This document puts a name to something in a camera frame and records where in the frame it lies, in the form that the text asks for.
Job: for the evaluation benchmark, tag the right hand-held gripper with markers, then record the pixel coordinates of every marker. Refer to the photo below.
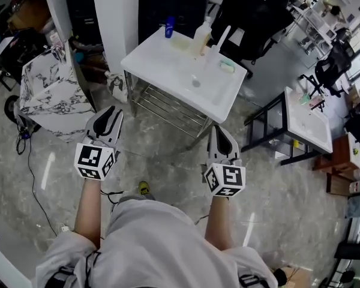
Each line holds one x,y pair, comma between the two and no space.
226,178

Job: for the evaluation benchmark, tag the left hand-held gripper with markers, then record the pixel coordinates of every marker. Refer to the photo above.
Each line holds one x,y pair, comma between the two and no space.
91,159

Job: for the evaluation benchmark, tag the person's right forearm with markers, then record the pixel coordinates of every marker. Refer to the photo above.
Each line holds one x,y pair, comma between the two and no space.
217,220

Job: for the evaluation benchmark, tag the person's left forearm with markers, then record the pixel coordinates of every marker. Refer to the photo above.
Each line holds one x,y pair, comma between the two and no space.
88,211

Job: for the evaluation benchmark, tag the printed tote bag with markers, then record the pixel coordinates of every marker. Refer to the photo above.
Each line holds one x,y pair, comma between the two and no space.
117,85

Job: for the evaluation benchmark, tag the marble pattern cabinet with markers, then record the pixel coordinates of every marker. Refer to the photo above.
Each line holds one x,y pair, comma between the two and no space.
52,100

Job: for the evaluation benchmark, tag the steel washbasin stand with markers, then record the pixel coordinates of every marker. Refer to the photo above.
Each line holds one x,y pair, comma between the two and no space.
168,106

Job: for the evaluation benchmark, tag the person's yellow black shoe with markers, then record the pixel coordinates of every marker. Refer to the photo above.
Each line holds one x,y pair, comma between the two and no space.
144,188

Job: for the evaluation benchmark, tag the green soap dish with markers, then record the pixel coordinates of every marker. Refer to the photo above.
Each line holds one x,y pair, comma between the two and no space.
226,66

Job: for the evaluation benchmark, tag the white washbasin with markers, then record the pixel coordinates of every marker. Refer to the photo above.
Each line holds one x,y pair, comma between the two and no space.
174,70

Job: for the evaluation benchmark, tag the white sink with clutter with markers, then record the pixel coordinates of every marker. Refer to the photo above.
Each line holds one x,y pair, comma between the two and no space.
310,124

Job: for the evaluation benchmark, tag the green item on sink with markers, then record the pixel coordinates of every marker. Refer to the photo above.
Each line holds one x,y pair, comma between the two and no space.
303,99

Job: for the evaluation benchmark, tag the white faucet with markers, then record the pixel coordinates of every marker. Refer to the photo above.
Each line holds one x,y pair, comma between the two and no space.
216,48

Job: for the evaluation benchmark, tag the black wheel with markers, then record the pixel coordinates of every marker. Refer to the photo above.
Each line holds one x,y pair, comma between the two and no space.
10,108

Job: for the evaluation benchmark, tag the white column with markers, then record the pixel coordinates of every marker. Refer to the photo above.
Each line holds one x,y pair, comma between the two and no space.
115,22

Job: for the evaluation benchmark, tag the clear soap bottle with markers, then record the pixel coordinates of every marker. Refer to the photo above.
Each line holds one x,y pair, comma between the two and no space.
201,39

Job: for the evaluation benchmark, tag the pale yellow sponge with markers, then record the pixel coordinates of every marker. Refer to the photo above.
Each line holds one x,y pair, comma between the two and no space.
181,43

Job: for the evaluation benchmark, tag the blue bottle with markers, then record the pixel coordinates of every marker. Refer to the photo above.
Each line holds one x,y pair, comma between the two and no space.
169,27

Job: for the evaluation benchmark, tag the brown wooden boxes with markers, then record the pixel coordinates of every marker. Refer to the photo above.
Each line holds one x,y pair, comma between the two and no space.
340,160

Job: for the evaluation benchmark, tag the person's grey shirt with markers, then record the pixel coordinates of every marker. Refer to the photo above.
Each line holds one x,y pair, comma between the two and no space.
156,244

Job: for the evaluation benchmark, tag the large black office chair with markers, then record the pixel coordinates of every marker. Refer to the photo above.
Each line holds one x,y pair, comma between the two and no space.
252,19

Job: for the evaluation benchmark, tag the small black office chair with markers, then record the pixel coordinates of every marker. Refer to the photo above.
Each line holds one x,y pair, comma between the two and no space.
333,67

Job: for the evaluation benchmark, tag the brown cardboard carton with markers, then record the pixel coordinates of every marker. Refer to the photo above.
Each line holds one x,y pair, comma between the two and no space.
30,7

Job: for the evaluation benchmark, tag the cardboard box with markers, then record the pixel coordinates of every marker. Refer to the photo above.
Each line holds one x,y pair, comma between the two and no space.
297,277

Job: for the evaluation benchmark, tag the black flat screen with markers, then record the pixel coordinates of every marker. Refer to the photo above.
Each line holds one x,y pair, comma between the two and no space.
351,250

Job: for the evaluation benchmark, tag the white curved panel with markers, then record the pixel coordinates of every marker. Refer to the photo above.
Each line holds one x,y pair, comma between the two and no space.
3,256

